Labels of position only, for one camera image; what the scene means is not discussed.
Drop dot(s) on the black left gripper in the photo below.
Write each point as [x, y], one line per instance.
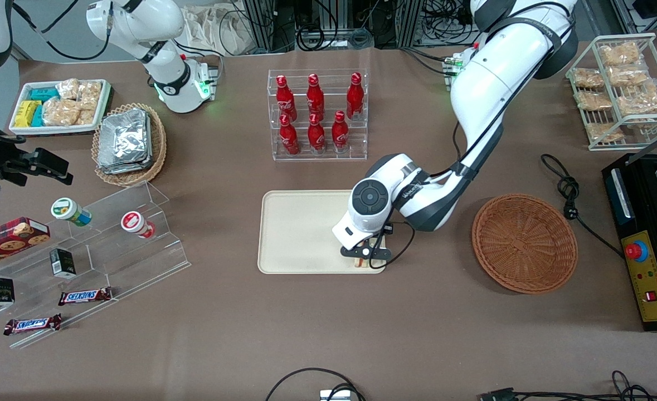
[388, 231]

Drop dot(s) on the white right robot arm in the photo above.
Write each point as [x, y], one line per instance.
[166, 83]

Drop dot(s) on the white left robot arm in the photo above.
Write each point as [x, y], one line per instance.
[490, 83]

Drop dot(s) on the white rectangular snack tray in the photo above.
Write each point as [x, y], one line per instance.
[55, 130]

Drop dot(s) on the beige plastic tray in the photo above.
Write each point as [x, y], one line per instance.
[300, 231]

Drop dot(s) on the oval light wicker basket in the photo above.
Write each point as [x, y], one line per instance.
[158, 145]

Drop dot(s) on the round brown wicker basket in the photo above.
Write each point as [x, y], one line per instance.
[523, 242]

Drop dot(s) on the green lid cup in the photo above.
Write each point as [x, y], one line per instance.
[69, 210]

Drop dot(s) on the teal snack packet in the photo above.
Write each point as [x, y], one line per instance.
[43, 93]
[38, 117]

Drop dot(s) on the clear rice cracker bag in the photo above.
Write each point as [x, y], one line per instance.
[61, 113]
[90, 92]
[87, 117]
[67, 88]

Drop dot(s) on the silver foil pack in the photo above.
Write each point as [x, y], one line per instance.
[122, 169]
[123, 136]

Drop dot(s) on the yellow snack packet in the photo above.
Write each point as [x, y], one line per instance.
[25, 113]

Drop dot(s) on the red cookie box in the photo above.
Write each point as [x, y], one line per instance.
[5, 242]

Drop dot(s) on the red lid cup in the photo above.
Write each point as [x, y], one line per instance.
[134, 223]

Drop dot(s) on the clear acrylic bottle rack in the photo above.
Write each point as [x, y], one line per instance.
[328, 156]

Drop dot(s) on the red cola bottle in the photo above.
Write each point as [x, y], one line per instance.
[340, 132]
[288, 138]
[316, 135]
[355, 96]
[285, 97]
[315, 96]

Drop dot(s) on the clear acrylic stepped stand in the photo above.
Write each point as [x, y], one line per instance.
[133, 267]

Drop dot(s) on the snickers chocolate bar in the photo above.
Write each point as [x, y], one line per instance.
[32, 324]
[84, 296]

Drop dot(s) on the small grey device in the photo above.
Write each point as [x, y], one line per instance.
[335, 395]

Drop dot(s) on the beige cloth bag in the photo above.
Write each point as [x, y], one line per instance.
[217, 30]

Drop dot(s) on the clear bagged pastry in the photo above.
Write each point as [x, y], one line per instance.
[640, 104]
[619, 54]
[630, 75]
[593, 101]
[604, 132]
[587, 78]

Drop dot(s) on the red emergency stop button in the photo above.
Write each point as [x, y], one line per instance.
[636, 252]

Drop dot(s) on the black appliance with yellow panel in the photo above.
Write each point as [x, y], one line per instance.
[648, 281]

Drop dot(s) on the aluminium frame rack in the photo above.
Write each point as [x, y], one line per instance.
[261, 25]

